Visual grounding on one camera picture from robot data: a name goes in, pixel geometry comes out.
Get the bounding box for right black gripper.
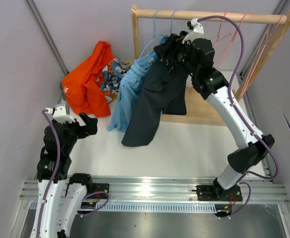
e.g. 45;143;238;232
154;34;198;77

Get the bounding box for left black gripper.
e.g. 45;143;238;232
60;112;97;153

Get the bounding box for pink hanger orange shorts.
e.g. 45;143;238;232
188;11;234;95

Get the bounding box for dark green shorts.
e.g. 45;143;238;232
59;82;66;102

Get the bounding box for patterned colourful shorts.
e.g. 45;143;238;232
101;58;132;103

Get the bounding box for pink hanger patterned shorts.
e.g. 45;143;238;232
213;20;238;70

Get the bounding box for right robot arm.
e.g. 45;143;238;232
154;34;275;200

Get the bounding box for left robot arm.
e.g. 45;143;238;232
30;113;98;238

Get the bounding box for blue hanger light shorts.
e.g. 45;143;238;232
137;8;167;61

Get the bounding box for dark navy shorts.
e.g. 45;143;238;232
121;61;188;147

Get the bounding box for blue hanger navy shorts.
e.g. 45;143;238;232
164;9;185;67

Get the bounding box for wooden clothes rack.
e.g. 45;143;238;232
131;4;290;127

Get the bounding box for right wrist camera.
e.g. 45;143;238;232
182;18;204;44

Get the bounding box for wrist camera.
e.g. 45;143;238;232
182;18;204;44
46;103;76;124

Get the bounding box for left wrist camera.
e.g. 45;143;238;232
46;103;76;124

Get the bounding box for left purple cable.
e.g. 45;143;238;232
34;109;110;238

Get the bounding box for purple cable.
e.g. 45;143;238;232
198;15;281;219
34;109;110;238

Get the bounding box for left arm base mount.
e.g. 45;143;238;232
86;183;110;200

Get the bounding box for aluminium rail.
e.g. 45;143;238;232
18;176;290;204

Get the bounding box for slotted cable duct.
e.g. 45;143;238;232
29;201;216;213

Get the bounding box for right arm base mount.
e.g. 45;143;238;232
192;185;242;202

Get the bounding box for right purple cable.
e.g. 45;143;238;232
198;15;281;219

